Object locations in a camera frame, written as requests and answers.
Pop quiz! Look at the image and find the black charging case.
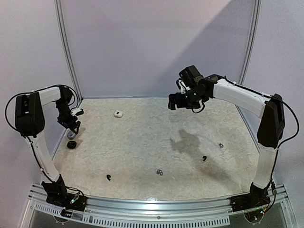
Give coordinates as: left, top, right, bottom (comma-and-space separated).
66, 141, 77, 149

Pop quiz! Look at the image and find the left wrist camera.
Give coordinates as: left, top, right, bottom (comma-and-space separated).
71, 108, 84, 116

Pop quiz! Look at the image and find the left aluminium frame post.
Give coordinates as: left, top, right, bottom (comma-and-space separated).
54, 0, 83, 101

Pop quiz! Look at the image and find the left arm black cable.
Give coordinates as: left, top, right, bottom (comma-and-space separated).
4, 84, 79, 176

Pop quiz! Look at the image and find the grey earbud centre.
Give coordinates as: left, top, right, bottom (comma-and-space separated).
156, 170, 163, 176

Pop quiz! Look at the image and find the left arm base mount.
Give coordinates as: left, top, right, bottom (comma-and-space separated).
41, 175, 88, 212

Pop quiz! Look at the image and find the blue-grey charging case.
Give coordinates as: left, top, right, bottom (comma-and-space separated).
67, 131, 76, 140

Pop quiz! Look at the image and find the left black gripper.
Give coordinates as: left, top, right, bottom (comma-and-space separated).
56, 100, 80, 132

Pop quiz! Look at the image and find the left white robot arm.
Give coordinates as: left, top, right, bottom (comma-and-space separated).
13, 85, 84, 184

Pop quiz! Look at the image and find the right aluminium frame post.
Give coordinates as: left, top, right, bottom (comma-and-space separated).
238, 0, 261, 84

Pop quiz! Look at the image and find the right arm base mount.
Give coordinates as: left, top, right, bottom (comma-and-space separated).
230, 179, 276, 214

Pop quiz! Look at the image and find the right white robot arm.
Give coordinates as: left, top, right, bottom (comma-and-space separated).
168, 66, 285, 207

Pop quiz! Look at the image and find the white earbud charging case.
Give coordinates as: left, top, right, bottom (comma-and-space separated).
114, 111, 124, 118

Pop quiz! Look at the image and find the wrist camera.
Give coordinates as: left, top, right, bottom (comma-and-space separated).
176, 78, 187, 94
71, 108, 84, 116

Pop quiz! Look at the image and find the aluminium frame post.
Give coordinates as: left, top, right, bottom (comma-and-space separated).
54, 0, 83, 101
238, 0, 261, 84

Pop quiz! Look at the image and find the aluminium front rail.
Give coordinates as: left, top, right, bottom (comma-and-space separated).
21, 184, 296, 228

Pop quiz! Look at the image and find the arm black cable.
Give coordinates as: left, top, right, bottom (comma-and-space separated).
223, 75, 300, 190
4, 84, 79, 176

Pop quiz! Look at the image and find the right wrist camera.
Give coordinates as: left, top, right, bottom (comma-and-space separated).
176, 78, 187, 94

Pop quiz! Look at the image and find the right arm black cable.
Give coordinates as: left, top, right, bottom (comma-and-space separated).
223, 75, 300, 190

